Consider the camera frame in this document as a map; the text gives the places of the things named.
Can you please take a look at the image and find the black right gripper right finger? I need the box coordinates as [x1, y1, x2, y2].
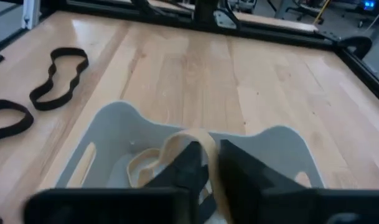
[218, 139, 379, 224]

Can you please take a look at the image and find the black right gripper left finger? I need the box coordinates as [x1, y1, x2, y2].
[23, 141, 209, 224]

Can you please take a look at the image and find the tan rubber band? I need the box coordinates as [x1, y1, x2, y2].
[126, 128, 236, 224]

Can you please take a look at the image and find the large black rubber band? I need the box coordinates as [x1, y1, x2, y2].
[0, 99, 35, 144]
[29, 47, 90, 111]

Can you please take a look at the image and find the grey plastic bin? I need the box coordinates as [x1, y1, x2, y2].
[54, 100, 326, 191]

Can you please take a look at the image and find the black office chair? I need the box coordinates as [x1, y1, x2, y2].
[274, 0, 326, 26]

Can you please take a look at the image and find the black corner bracket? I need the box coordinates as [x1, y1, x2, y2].
[337, 35, 373, 60]

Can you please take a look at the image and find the yellow hanging cable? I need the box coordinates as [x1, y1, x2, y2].
[312, 0, 330, 23]

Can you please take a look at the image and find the silver metal corner bracket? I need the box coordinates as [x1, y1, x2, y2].
[22, 0, 41, 30]

